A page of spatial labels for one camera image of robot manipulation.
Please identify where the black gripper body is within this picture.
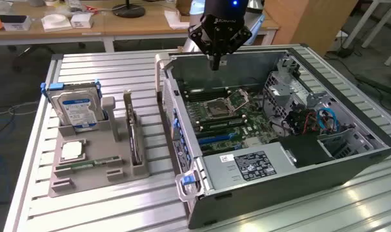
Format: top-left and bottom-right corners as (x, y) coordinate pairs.
(200, 0), (248, 55)

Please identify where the graphics card with metal bracket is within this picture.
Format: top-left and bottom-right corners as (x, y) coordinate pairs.
(122, 89), (144, 167)

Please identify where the white paper stack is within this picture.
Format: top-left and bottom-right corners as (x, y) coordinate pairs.
(164, 9), (192, 29)

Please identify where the cardboard box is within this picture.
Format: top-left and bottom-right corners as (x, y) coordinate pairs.
(176, 0), (196, 22)

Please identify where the black lamp base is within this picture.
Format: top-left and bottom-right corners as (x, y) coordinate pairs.
(111, 0), (146, 18)

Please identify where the open socket cover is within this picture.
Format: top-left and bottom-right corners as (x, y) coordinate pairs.
(225, 88), (250, 113)

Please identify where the wooden cabinet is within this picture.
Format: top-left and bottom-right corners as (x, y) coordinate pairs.
(272, 0), (359, 56)

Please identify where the metal disk bay cage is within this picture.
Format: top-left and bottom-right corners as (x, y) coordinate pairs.
(262, 70), (312, 116)

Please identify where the CPU socket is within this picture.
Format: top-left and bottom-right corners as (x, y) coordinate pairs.
(205, 99), (230, 119)

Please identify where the black power adapter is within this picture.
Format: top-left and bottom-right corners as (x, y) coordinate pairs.
(336, 47), (353, 58)

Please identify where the white labelled box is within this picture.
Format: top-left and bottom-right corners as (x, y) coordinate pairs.
(69, 13), (94, 29)

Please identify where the green motherboard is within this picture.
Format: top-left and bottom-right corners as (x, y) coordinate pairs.
(181, 87), (280, 155)

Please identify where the white tape roll box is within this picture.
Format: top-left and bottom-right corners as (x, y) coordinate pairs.
(39, 14), (73, 32)

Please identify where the silver chipset heatsink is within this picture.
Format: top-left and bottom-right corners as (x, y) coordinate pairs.
(245, 138), (264, 148)

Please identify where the black floor stand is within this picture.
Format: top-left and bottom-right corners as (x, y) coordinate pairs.
(355, 74), (391, 97)

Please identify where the hard disk in blue caddy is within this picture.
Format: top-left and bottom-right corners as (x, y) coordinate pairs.
(38, 79), (101, 132)

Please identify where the black chair base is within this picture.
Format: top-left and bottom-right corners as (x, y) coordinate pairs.
(7, 42), (86, 72)

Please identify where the wooden desk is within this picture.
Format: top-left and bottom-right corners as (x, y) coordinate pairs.
(0, 0), (280, 46)

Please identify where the black and white box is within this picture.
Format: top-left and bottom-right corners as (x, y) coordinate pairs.
(0, 14), (31, 31)

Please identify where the grey parts rack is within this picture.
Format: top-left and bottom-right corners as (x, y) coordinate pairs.
(45, 96), (150, 198)

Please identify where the grey power supply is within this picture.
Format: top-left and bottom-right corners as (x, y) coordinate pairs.
(200, 142), (298, 190)

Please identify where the silver CPU chip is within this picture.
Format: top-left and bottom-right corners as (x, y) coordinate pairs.
(58, 142), (86, 161)

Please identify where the green RAM stick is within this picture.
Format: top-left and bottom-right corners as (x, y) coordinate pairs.
(55, 156), (122, 171)

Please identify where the black open PC case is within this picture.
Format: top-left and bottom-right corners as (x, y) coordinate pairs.
(154, 47), (391, 230)

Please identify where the white table frame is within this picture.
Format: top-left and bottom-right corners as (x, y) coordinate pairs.
(341, 0), (391, 66)

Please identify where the red wire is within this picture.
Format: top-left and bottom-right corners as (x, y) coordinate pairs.
(304, 110), (314, 131)

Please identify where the blue wire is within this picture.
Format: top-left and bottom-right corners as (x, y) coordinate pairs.
(316, 108), (340, 132)

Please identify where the white floor cable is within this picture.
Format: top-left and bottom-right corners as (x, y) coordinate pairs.
(0, 101), (41, 116)

